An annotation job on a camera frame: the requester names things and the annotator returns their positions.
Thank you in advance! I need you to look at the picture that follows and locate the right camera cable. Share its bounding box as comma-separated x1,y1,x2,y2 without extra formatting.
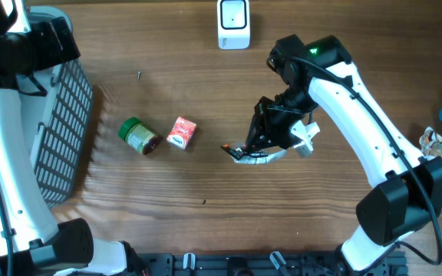
282,56,442,266

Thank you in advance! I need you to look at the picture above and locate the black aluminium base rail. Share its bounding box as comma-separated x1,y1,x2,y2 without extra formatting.
128,251,410,276

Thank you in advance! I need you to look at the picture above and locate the red tissue pack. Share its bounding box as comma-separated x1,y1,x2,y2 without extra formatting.
167,117,196,150

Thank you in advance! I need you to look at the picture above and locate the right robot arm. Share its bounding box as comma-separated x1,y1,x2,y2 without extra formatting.
230,34,442,275

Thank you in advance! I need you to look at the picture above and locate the grey plastic mesh basket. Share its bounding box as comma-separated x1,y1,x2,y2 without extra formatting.
17,5,94,210

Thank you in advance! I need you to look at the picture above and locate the hex wrench set packet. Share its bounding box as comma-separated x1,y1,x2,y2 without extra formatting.
221,142,287,165

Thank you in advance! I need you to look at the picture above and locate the white barcode scanner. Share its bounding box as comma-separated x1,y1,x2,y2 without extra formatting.
216,0,251,50

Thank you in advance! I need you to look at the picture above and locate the green lid jar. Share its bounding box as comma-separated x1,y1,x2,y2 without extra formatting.
118,117,161,155

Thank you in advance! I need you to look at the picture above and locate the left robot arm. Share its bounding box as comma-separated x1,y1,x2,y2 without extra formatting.
0,1,149,275

